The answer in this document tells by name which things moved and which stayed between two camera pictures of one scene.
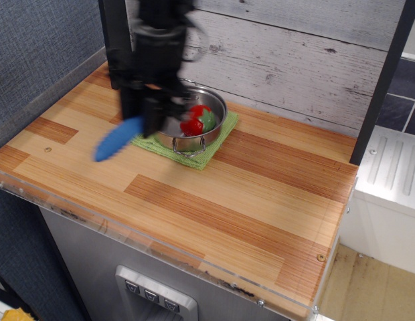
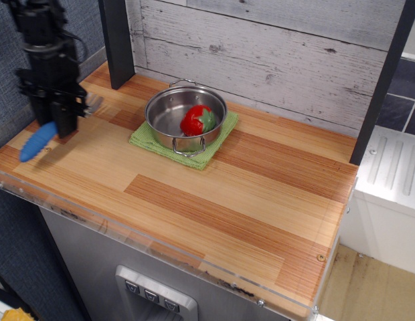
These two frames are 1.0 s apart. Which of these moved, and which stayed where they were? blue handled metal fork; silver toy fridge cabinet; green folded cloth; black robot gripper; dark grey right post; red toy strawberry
Moved: black robot gripper; blue handled metal fork
Stayed: red toy strawberry; dark grey right post; silver toy fridge cabinet; green folded cloth
